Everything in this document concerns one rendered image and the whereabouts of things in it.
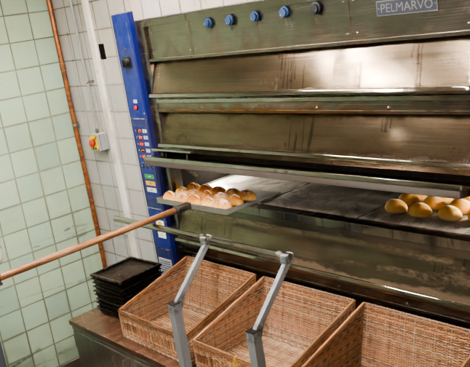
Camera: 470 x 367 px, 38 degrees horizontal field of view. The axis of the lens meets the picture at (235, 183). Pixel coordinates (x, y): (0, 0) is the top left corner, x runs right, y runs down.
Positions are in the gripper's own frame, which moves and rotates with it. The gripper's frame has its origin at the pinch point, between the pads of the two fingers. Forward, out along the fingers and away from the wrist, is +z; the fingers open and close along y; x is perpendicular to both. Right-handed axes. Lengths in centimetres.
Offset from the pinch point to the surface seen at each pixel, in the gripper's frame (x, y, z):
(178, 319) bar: -54, 31, 42
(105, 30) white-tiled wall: -114, -87, -65
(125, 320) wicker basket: -64, 51, -19
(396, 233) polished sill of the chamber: -112, 2, 113
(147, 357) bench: -58, 62, 5
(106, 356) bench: -59, 74, -37
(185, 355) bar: -54, 48, 42
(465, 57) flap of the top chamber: -113, -63, 146
